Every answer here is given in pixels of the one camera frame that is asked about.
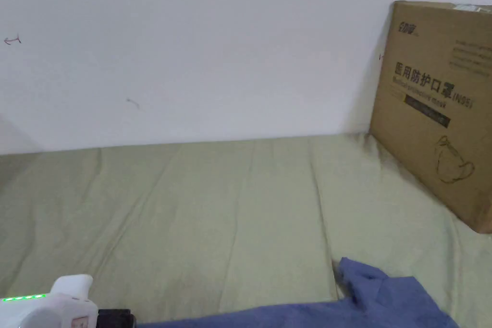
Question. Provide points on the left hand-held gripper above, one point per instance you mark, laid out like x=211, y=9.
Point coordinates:
x=57, y=307

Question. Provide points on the bed with pale green sheet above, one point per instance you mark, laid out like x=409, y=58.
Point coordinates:
x=200, y=212

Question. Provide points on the blue shirt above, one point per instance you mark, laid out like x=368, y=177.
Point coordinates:
x=369, y=301

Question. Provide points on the brown cardboard carton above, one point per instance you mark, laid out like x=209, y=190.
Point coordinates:
x=434, y=113

